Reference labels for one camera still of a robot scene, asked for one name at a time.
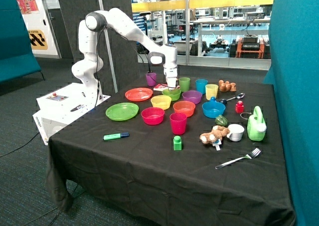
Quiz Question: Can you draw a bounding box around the green highlighter marker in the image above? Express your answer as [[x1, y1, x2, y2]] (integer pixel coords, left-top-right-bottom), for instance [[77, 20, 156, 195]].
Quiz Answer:
[[103, 132, 130, 141]]

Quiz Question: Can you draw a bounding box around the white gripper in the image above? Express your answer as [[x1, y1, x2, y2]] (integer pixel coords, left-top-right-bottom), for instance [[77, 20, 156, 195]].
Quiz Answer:
[[164, 67, 180, 89]]

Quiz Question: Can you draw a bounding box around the brown plush toy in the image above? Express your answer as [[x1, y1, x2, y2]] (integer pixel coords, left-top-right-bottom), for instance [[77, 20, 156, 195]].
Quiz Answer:
[[218, 80, 237, 92]]

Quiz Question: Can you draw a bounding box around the pink white book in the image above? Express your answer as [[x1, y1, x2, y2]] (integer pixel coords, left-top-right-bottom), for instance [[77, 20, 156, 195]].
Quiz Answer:
[[153, 84, 169, 91]]

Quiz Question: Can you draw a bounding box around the dark grey partition panel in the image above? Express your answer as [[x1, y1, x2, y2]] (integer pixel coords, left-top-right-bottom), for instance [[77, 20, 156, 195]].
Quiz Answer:
[[59, 0, 140, 95]]

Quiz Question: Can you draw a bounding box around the green toy pepper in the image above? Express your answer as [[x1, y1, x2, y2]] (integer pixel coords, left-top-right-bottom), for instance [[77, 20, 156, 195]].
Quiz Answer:
[[215, 115, 228, 127]]

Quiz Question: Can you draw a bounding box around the yellow plastic bowl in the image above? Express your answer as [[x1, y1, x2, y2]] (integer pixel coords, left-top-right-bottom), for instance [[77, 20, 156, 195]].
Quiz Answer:
[[151, 95, 171, 110]]

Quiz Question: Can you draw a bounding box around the metal key ring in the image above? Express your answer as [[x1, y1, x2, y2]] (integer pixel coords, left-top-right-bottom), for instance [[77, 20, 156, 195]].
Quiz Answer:
[[240, 112, 255, 122]]

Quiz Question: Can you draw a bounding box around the green toy watering can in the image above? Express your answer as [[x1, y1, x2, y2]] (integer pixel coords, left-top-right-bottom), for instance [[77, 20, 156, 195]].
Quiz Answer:
[[247, 106, 267, 142]]

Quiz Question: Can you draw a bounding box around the green plastic cup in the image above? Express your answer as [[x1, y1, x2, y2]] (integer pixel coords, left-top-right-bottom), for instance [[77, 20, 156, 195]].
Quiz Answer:
[[178, 77, 190, 92]]

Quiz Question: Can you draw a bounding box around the green toy block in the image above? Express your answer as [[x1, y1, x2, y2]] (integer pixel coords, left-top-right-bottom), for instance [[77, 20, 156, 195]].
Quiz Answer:
[[173, 135, 182, 151]]

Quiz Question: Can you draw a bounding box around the white ceramic cup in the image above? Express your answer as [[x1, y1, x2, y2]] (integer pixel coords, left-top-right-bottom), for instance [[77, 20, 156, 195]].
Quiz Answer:
[[226, 124, 245, 142]]

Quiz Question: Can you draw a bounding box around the black tablecloth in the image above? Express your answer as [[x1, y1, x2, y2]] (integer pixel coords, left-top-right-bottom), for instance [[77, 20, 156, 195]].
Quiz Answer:
[[46, 82, 296, 226]]

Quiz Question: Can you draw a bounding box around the black pen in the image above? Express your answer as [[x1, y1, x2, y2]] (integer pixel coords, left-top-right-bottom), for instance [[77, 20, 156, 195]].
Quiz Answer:
[[70, 105, 85, 112]]

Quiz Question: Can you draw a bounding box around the metal spoon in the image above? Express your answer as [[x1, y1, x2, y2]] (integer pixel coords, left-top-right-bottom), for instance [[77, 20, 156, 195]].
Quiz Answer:
[[219, 93, 245, 105]]

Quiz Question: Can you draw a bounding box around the teal partition wall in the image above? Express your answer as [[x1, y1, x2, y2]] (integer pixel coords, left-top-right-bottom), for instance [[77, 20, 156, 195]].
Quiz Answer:
[[264, 0, 319, 226]]

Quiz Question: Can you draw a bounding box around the brown white plush dog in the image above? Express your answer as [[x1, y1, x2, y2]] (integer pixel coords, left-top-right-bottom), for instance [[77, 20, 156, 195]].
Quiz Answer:
[[199, 125, 230, 151]]

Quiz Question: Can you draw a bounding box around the orange plastic bowl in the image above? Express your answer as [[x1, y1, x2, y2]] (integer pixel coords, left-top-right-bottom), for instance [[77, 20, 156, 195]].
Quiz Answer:
[[173, 101, 196, 117]]

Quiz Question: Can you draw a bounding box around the orange plastic plate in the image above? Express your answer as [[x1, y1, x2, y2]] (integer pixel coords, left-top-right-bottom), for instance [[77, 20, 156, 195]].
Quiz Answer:
[[125, 87, 153, 102]]

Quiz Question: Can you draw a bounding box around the purple plastic cup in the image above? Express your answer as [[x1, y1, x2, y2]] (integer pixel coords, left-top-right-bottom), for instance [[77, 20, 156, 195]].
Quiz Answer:
[[146, 72, 157, 86]]

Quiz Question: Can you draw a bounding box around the green plastic plate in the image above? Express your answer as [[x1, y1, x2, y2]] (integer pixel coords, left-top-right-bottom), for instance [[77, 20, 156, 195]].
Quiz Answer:
[[105, 102, 139, 121]]

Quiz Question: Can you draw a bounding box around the blue plastic cup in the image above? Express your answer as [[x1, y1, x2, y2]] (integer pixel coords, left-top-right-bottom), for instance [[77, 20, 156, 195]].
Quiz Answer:
[[195, 79, 208, 95]]

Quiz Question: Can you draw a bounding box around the pink plastic cup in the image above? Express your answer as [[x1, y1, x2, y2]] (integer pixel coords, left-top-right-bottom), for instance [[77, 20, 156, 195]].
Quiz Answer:
[[169, 113, 187, 135]]

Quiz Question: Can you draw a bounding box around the yellow plastic cup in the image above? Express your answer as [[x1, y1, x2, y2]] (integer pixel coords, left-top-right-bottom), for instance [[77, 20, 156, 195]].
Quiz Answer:
[[205, 84, 219, 101]]

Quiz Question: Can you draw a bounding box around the teal sofa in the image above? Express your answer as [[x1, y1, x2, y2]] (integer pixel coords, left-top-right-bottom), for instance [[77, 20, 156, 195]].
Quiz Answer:
[[0, 0, 41, 82]]

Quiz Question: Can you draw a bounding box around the purple plastic bowl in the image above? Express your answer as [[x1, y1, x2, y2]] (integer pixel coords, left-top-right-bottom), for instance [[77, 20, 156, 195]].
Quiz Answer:
[[182, 90, 202, 104]]

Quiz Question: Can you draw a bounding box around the pink plastic bowl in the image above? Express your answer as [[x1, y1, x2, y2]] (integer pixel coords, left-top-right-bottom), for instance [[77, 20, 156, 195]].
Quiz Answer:
[[141, 107, 164, 125]]

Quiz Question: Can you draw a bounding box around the metal fork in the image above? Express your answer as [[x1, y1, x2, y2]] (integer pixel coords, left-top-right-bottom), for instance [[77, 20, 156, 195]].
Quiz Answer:
[[215, 148, 261, 170]]

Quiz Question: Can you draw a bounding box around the blue plastic bowl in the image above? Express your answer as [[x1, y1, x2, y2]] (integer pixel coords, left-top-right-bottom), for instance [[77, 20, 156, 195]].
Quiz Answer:
[[202, 96, 226, 119]]

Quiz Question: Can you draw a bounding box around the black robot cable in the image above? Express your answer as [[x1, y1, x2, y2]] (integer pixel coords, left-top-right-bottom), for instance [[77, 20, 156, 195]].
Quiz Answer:
[[0, 23, 110, 158]]

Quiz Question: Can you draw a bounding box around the green plastic bowl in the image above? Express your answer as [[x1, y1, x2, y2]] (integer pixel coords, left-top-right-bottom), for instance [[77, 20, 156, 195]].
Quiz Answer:
[[162, 88, 181, 101]]

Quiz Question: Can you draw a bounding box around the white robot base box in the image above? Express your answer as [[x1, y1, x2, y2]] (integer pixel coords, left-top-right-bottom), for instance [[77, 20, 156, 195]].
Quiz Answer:
[[33, 83, 110, 146]]

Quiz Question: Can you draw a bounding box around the black camera stand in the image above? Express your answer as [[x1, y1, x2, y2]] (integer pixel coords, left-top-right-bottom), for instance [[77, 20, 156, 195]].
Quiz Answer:
[[148, 59, 153, 73]]

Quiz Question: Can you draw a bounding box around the red toy block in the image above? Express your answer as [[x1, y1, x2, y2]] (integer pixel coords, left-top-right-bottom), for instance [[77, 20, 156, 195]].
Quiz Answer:
[[235, 101, 244, 114]]

